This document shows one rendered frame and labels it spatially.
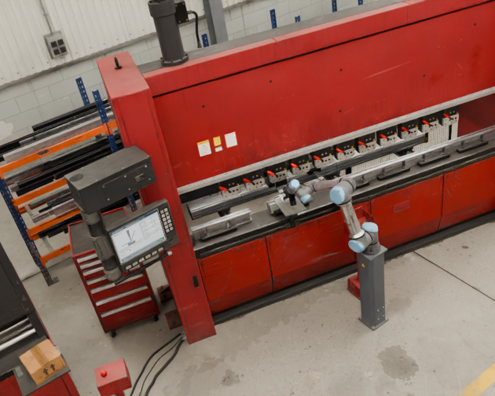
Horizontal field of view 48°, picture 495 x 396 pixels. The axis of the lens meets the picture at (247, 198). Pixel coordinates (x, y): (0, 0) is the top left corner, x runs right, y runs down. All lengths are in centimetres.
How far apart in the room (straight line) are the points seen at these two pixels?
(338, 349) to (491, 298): 138
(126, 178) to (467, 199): 327
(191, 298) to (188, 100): 161
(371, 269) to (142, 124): 201
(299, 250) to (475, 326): 153
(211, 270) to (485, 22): 293
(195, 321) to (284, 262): 91
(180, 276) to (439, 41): 272
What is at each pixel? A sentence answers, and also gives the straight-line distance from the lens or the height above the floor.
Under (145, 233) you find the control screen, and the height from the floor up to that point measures 144.
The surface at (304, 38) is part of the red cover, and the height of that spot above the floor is 226.
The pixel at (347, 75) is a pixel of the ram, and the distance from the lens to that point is 438.
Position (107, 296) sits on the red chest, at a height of 50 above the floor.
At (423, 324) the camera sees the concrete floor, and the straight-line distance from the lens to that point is 489.
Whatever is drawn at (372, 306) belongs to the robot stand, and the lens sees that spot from 465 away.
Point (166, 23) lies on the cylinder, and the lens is 384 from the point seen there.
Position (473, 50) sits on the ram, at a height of 178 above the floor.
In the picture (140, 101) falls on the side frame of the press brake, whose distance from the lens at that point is 367.
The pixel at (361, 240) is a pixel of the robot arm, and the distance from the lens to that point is 411.
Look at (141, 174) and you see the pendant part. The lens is 361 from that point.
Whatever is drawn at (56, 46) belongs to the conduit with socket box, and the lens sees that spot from 782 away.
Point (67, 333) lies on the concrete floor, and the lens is 550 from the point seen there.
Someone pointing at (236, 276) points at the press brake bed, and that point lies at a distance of 474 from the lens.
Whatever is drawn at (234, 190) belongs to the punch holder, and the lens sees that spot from 438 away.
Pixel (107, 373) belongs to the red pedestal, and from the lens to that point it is 390.
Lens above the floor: 361
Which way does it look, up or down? 34 degrees down
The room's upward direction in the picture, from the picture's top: 11 degrees counter-clockwise
